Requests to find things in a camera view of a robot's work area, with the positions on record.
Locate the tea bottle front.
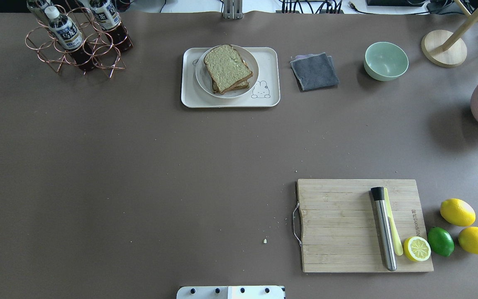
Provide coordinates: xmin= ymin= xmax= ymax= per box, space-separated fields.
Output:
xmin=45 ymin=5 xmax=95 ymax=71

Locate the tea bottle back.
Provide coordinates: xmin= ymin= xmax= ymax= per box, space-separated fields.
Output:
xmin=26 ymin=0 xmax=52 ymax=25

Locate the yellow lemon near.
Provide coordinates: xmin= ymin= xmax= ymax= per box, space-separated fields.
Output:
xmin=458 ymin=227 xmax=478 ymax=254

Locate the bamboo cutting board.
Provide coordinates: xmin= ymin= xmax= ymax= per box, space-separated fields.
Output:
xmin=296 ymin=179 xmax=427 ymax=273

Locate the yellow lemon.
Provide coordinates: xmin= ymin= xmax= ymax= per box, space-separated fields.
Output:
xmin=439 ymin=198 xmax=476 ymax=227
xmin=458 ymin=227 xmax=478 ymax=254

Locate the tea bottle middle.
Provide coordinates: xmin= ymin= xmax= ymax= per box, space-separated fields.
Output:
xmin=89 ymin=0 xmax=133 ymax=52

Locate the steel muddler black tip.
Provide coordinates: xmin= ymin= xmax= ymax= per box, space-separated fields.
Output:
xmin=370 ymin=186 xmax=397 ymax=271

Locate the wooden mug tree stand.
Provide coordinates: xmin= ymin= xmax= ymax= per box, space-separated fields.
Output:
xmin=421 ymin=0 xmax=478 ymax=68

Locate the yellow lemon far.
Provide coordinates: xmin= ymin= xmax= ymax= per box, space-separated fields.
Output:
xmin=439 ymin=198 xmax=476 ymax=227

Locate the green lime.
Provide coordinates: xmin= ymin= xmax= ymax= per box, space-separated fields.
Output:
xmin=427 ymin=227 xmax=455 ymax=257

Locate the aluminium frame post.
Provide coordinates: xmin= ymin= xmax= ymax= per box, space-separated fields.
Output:
xmin=222 ymin=0 xmax=243 ymax=20

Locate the green ceramic bowl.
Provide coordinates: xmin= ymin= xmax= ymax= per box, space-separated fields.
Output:
xmin=363 ymin=42 xmax=409 ymax=81

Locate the halved lemon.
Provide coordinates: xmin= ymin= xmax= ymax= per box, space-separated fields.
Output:
xmin=403 ymin=236 xmax=432 ymax=262

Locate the white round plate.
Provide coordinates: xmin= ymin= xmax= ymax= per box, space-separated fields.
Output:
xmin=195 ymin=45 xmax=259 ymax=99

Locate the bread slice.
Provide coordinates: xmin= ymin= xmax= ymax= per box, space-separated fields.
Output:
xmin=203 ymin=45 xmax=254 ymax=94
xmin=212 ymin=80 xmax=250 ymax=95

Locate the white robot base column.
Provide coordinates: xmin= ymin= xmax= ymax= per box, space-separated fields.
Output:
xmin=176 ymin=285 xmax=286 ymax=299

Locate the grey folded cloth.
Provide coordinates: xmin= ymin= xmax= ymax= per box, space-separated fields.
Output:
xmin=290 ymin=52 xmax=340 ymax=91

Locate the tea bottle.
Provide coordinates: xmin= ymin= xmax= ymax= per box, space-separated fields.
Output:
xmin=45 ymin=5 xmax=95 ymax=71
xmin=89 ymin=0 xmax=133 ymax=52
xmin=26 ymin=0 xmax=52 ymax=25

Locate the cream rabbit tray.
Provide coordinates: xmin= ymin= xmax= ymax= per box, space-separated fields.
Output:
xmin=180 ymin=46 xmax=280 ymax=108

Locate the copper wire bottle rack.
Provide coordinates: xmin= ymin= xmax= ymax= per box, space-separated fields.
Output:
xmin=25 ymin=0 xmax=133 ymax=78

